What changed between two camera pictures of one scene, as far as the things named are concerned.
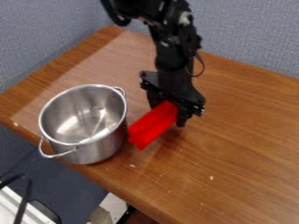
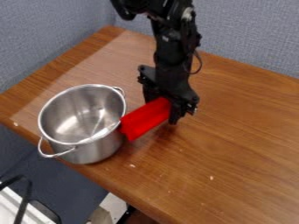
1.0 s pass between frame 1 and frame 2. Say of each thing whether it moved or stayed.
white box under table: stayed
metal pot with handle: stayed
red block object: moved
